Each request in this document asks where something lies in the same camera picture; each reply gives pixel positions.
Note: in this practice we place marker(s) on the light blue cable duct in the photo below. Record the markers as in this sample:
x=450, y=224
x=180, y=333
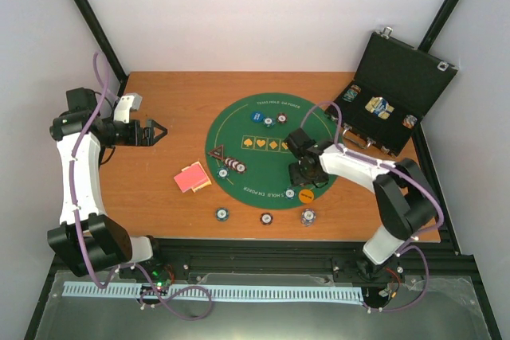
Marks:
x=220, y=293

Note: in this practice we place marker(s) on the round green poker mat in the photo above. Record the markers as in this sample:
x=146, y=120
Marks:
x=261, y=148

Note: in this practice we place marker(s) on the black poker case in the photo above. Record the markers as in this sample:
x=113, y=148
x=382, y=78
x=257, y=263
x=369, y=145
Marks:
x=409, y=79

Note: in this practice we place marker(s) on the spread black red chips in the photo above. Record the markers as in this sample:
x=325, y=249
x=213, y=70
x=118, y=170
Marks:
x=235, y=165

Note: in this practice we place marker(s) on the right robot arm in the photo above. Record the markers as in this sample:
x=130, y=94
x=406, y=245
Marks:
x=406, y=202

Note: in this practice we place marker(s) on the black red poker chip stack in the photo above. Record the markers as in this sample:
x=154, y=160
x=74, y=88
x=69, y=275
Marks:
x=266, y=218

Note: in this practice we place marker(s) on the blue small blind button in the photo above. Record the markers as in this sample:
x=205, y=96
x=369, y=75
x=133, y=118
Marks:
x=257, y=117

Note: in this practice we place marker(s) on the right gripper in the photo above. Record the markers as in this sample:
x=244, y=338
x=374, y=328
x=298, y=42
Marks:
x=296, y=178

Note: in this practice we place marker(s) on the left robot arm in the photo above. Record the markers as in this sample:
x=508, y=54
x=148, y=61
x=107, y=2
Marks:
x=86, y=239

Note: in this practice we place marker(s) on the chips in case left slot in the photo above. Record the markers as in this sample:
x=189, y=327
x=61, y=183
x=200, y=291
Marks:
x=351, y=93

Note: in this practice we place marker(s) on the black aluminium frame rail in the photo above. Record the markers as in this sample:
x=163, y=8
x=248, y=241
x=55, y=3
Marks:
x=343, y=261

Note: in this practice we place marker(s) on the chips in case right slot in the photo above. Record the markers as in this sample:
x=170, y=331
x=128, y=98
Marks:
x=409, y=121

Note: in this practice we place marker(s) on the light blue poker chip stack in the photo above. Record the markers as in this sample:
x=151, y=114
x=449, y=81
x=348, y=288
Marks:
x=308, y=217

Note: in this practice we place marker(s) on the yellow playing card box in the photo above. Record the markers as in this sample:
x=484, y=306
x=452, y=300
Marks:
x=194, y=177

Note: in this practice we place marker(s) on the orange big blind button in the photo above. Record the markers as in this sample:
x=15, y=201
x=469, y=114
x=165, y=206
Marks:
x=306, y=196

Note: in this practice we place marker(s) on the blue card deck in case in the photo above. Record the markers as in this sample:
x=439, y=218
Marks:
x=379, y=107

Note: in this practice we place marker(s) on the chips in case slot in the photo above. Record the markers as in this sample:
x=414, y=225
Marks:
x=351, y=93
x=409, y=121

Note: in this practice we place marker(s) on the black triangular all-in marker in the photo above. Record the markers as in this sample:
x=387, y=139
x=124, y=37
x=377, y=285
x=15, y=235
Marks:
x=217, y=153

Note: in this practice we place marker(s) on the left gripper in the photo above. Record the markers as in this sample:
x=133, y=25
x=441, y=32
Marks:
x=147, y=141

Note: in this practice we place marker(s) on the black red chip top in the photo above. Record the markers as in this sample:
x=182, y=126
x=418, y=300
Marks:
x=282, y=118

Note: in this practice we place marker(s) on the red-backed playing card deck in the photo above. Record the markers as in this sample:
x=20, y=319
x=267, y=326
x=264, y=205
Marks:
x=178, y=180

